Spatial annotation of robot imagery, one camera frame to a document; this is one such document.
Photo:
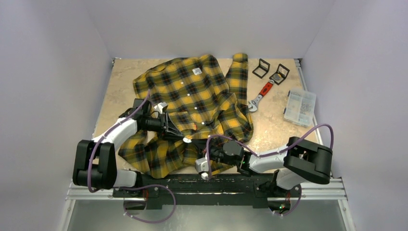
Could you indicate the black square frame left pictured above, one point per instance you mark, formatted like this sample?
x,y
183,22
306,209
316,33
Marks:
x,y
262,69

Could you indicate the black square frame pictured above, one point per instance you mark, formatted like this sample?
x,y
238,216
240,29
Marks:
x,y
283,71
262,69

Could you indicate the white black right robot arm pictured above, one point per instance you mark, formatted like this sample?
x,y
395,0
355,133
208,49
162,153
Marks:
x,y
297,162

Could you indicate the red handled adjustable wrench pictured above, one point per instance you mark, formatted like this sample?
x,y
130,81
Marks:
x,y
253,104

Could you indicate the black square frame right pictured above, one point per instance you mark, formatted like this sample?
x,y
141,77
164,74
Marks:
x,y
283,71

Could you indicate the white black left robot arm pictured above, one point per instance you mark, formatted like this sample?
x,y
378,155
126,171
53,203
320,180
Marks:
x,y
95,161

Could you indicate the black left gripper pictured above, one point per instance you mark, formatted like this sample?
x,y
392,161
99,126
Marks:
x,y
167,127

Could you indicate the yellow black plaid shirt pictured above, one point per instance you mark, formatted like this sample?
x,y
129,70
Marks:
x,y
202,101

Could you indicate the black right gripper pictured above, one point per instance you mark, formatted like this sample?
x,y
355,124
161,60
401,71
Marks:
x,y
211,152

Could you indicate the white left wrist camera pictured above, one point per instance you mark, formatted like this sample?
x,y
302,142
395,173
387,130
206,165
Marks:
x,y
161,107

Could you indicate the clear plastic screw box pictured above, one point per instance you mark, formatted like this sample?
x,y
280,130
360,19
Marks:
x,y
300,107

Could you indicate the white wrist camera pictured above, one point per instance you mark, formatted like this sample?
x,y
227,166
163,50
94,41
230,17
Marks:
x,y
202,167
161,107

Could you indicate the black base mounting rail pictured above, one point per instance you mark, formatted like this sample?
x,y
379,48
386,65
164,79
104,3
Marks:
x,y
257,191

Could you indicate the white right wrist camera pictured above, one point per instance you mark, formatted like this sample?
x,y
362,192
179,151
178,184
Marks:
x,y
202,167

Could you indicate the silver gold round brooch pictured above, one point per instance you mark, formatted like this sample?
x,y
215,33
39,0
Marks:
x,y
277,77

